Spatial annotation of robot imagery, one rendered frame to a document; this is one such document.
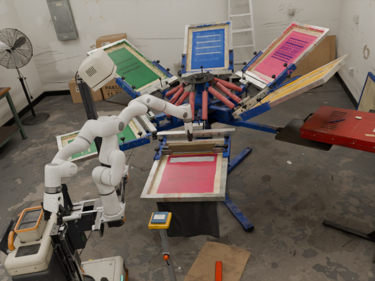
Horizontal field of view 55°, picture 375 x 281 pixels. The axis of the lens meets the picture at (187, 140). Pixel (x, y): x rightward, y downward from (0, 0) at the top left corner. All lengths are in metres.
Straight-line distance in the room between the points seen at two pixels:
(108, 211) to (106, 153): 0.36
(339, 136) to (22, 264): 2.31
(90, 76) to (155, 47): 5.12
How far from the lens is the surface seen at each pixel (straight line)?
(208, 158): 2.89
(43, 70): 8.06
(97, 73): 1.97
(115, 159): 2.00
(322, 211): 3.86
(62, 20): 7.42
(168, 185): 2.66
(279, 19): 6.79
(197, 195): 2.46
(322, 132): 2.91
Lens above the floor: 2.50
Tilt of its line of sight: 29 degrees down
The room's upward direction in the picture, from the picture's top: 9 degrees counter-clockwise
